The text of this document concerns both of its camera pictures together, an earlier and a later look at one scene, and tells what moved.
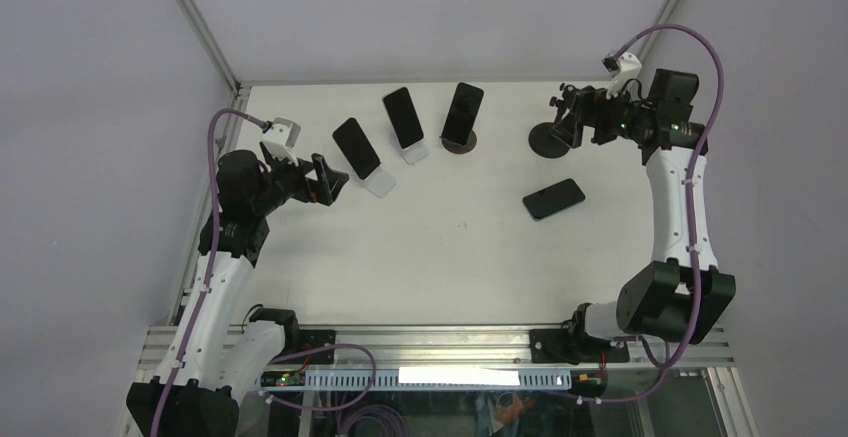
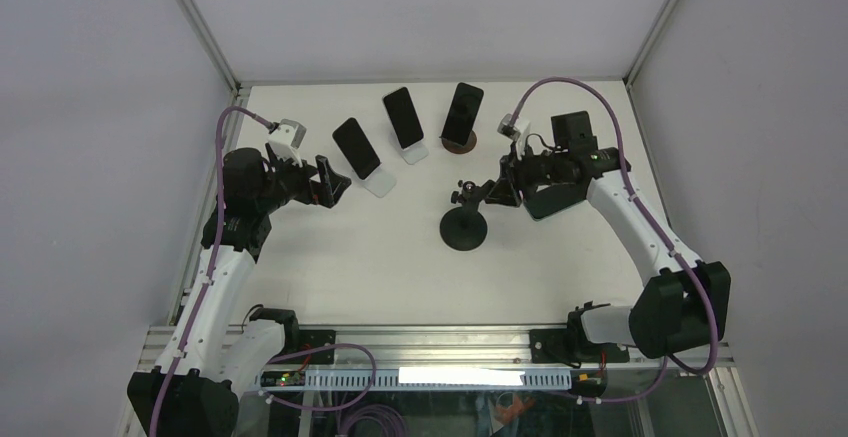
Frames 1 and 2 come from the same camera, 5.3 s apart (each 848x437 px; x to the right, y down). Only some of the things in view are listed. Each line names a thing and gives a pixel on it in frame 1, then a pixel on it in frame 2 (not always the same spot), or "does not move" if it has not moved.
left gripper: [323, 188] does not move
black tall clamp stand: [552, 140] -> [464, 228]
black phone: [545, 201] does not move
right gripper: [596, 106] -> [512, 171]
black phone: [463, 113] does not move
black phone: [403, 117] does not move
